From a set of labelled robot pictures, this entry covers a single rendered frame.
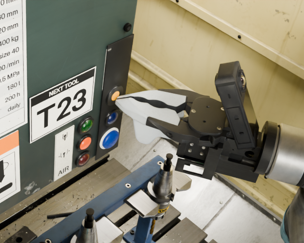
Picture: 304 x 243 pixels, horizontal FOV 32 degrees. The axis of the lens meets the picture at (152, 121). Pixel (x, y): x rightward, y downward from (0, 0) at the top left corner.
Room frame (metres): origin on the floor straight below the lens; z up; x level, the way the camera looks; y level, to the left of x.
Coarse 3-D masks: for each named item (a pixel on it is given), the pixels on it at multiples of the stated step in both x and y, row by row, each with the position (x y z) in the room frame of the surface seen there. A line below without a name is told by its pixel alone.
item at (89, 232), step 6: (84, 228) 0.59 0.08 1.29; (90, 228) 0.59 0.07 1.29; (96, 228) 0.60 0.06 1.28; (78, 234) 0.60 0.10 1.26; (84, 234) 0.59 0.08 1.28; (90, 234) 0.59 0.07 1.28; (96, 234) 0.60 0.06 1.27; (78, 240) 0.59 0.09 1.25; (84, 240) 0.59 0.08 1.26; (90, 240) 0.59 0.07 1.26; (96, 240) 0.60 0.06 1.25
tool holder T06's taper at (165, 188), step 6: (162, 168) 0.78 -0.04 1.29; (162, 174) 0.77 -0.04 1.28; (168, 174) 0.77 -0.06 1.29; (156, 180) 0.77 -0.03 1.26; (162, 180) 0.77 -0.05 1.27; (168, 180) 0.77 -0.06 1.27; (156, 186) 0.77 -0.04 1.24; (162, 186) 0.76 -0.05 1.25; (168, 186) 0.77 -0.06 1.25; (156, 192) 0.76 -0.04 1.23; (162, 192) 0.76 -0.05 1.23; (168, 192) 0.77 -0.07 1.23
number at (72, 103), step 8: (80, 88) 0.49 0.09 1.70; (88, 88) 0.51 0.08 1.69; (64, 96) 0.47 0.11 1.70; (72, 96) 0.48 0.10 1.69; (80, 96) 0.50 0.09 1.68; (88, 96) 0.51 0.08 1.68; (56, 104) 0.46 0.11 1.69; (64, 104) 0.47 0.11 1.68; (72, 104) 0.49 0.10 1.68; (80, 104) 0.50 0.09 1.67; (88, 104) 0.51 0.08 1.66; (56, 112) 0.47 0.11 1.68; (64, 112) 0.48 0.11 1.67; (72, 112) 0.49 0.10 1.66; (56, 120) 0.47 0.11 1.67; (64, 120) 0.48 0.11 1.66
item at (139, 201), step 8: (136, 192) 0.76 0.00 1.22; (144, 192) 0.77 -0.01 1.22; (128, 200) 0.74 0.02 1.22; (136, 200) 0.74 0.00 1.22; (144, 200) 0.75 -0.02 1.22; (152, 200) 0.75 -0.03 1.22; (136, 208) 0.72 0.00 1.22; (144, 208) 0.72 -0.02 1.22; (152, 208) 0.73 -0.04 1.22; (144, 216) 0.70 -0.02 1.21
